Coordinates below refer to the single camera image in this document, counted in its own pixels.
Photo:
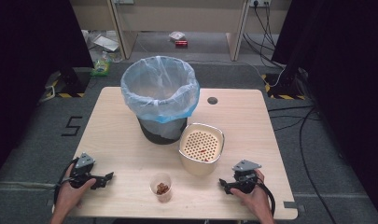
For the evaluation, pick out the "cream strainer basket container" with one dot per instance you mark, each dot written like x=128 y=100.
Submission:
x=197 y=165

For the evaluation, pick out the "clear plastic cup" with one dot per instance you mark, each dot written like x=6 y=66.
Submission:
x=155 y=186

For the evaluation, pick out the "green plastic bag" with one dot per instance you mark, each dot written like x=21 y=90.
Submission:
x=101 y=67

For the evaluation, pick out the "person's right hand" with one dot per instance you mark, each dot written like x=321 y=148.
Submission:
x=256 y=200

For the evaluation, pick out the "brown food scraps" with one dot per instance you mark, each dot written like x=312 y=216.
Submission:
x=162 y=188

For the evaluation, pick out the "black stand base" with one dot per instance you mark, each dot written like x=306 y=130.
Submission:
x=73 y=81
x=286 y=87

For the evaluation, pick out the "dark curtain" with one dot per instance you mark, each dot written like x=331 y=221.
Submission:
x=25 y=62
x=342 y=62

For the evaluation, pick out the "white wall socket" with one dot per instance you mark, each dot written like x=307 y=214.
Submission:
x=260 y=2

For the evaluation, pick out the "red box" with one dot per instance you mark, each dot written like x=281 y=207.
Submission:
x=181 y=43

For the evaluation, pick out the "white sheet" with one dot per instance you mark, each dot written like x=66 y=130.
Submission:
x=106 y=43

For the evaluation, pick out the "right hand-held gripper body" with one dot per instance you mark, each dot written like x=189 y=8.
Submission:
x=246 y=180

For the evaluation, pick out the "red food scrap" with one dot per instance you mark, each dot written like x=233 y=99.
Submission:
x=203 y=151

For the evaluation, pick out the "trash bin with blue bag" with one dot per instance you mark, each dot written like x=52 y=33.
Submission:
x=160 y=90

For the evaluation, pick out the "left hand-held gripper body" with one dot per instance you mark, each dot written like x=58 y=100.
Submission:
x=84 y=172

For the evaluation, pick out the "white plastic packet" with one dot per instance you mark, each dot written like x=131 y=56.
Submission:
x=177 y=35

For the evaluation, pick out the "person's left hand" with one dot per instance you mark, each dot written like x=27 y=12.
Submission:
x=68 y=197

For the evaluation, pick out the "black trash bin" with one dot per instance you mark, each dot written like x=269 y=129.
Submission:
x=160 y=138

